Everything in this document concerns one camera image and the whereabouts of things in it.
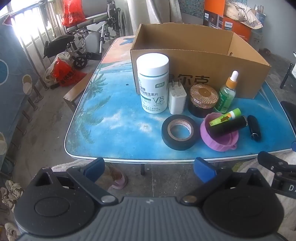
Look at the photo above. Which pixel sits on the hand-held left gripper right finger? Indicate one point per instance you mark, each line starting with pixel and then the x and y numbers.
pixel 203 169

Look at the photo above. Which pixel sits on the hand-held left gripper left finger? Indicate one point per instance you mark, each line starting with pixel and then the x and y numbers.
pixel 93 166

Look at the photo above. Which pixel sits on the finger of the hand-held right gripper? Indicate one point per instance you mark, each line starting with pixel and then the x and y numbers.
pixel 272 162

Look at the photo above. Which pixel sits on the purple plastic lid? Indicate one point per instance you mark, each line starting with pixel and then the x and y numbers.
pixel 208 141

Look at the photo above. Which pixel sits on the black cylindrical tube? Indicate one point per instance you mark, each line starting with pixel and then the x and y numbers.
pixel 231 126

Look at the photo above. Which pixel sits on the black electrical tape roll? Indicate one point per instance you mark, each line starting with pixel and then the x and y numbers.
pixel 166 132

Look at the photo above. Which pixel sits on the green lip balm tube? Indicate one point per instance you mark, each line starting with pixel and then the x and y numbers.
pixel 225 117

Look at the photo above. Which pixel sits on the brown cardboard box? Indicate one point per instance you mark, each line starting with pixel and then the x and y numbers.
pixel 185 67

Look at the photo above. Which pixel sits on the white fleece clothing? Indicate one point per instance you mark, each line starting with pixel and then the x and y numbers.
pixel 289 213

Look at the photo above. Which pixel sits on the pink slipper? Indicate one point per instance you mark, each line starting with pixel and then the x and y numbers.
pixel 120 180

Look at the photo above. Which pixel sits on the black jar with gold lid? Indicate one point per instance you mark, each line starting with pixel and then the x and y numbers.
pixel 203 95

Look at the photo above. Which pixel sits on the white charger plug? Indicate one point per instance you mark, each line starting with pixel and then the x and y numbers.
pixel 177 98

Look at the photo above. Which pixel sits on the green dropper bottle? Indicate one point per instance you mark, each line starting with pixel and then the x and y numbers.
pixel 226 96

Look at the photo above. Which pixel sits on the wooden stool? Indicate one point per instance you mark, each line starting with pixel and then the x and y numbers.
pixel 74 92

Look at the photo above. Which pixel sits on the camouflage sneaker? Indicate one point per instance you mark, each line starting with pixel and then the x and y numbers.
pixel 10 192

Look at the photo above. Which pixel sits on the black chair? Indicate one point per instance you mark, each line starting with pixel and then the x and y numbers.
pixel 288 74

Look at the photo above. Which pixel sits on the white vitamin bottle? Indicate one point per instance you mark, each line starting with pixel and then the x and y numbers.
pixel 151 85

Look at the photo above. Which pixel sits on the red plastic bag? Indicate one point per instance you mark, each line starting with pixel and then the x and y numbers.
pixel 63 71
pixel 72 12

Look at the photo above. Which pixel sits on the wheelchair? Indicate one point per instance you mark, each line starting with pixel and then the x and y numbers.
pixel 78 44

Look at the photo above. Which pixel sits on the orange cardboard box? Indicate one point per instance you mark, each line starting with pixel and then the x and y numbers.
pixel 238 31

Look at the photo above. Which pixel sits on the metal railing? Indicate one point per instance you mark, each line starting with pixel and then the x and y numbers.
pixel 25 44

